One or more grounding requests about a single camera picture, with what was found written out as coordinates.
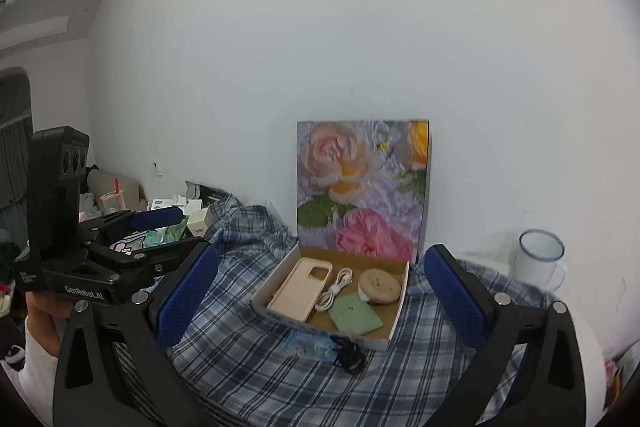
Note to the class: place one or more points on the white small box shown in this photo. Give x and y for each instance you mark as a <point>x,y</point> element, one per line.
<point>167,204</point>

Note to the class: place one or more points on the white enamel mug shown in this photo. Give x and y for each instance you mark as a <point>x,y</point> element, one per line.
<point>537,257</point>

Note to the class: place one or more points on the green patterned packet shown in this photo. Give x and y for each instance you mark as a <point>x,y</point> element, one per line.
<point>167,234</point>

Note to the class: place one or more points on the beige cushion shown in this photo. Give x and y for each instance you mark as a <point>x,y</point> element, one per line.
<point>130,187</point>

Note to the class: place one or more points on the small white wall hook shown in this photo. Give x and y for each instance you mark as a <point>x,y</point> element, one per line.
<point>157,168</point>

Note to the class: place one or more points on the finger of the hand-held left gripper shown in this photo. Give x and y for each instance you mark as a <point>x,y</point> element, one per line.
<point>165,254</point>
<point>155,217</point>

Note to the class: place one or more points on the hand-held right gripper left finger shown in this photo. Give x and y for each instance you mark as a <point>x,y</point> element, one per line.
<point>185,297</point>

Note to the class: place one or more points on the blue plaid cloth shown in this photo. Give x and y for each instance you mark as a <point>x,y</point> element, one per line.
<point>260,357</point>

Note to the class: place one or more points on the cardboard box with floral lid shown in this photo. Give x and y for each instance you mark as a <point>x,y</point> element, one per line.
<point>360,187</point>

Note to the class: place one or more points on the cream cardboard box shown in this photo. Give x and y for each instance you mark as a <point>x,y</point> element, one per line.
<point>199,221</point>

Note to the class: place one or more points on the beige phone case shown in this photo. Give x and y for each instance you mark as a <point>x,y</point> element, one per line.
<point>300,289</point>

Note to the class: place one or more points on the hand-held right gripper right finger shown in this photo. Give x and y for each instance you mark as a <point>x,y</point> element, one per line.
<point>457,302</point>

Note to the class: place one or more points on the green felt pouch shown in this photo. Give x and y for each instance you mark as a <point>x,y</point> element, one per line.
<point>355,314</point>

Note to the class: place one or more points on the clear plastic bag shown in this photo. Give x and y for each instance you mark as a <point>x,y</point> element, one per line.
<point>270,208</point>

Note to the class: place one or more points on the round wooden disc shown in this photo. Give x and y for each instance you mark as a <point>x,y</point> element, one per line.
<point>380,287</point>

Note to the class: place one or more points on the plastic cup with red straw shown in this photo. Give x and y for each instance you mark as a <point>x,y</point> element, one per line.
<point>112,202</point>

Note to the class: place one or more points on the grey curtain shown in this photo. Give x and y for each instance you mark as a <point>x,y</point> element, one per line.
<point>12,142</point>

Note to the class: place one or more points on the blue plastic packet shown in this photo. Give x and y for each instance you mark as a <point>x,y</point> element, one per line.
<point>310,347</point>

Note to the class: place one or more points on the person's left hand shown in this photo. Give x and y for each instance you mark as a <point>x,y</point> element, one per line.
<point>42,322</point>

